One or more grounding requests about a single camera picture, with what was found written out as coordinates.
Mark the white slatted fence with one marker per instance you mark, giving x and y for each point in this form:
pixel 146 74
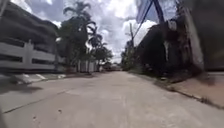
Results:
pixel 85 66

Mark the grey concrete road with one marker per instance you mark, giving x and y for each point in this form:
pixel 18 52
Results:
pixel 106 96

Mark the thin utility pole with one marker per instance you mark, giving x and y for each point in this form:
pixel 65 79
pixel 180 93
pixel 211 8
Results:
pixel 131 36

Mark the group of tall trees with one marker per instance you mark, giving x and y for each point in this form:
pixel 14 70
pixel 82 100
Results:
pixel 78 36

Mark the dark overgrown building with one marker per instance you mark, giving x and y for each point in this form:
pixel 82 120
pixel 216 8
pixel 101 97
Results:
pixel 155 50

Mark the broken stone kerb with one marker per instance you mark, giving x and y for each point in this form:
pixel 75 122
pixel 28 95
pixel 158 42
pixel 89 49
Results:
pixel 186 94

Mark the building with white fence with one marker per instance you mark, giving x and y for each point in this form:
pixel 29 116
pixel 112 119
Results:
pixel 26 55

